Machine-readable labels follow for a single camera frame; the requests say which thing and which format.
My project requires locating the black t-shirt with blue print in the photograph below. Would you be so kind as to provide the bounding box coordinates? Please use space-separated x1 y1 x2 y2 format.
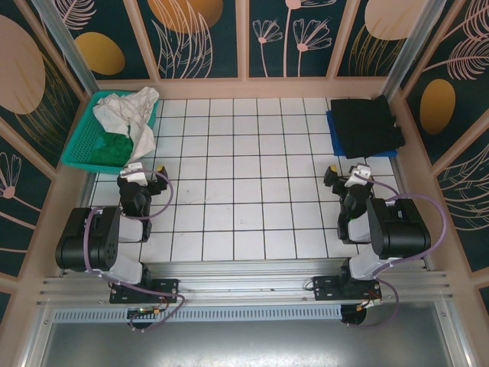
330 94 406 160

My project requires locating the blue folded t-shirt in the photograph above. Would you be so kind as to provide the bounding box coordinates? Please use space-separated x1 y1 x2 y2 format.
325 109 398 158

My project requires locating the green t-shirt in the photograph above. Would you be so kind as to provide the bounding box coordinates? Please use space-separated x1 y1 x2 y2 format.
91 132 133 165

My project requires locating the white t-shirt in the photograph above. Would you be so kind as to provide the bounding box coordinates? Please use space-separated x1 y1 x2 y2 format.
92 86 160 167

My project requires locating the teal plastic basket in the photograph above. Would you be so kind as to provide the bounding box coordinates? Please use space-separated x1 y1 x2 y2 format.
60 90 161 177

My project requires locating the grey sheet metal panel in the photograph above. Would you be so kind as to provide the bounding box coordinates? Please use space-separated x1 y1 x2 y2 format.
21 300 469 367

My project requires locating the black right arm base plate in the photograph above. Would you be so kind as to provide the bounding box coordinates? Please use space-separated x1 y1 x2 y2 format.
312 274 383 302

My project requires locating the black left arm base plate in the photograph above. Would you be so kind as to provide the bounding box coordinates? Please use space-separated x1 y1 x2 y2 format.
109 278 180 305

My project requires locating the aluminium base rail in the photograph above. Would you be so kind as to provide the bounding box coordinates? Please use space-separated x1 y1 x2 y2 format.
36 259 449 307

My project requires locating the aluminium corner post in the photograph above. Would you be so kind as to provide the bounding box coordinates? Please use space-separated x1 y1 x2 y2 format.
379 0 437 101
32 0 99 96

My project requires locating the slotted grey cable duct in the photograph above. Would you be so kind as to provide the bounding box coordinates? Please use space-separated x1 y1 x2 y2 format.
53 304 343 322

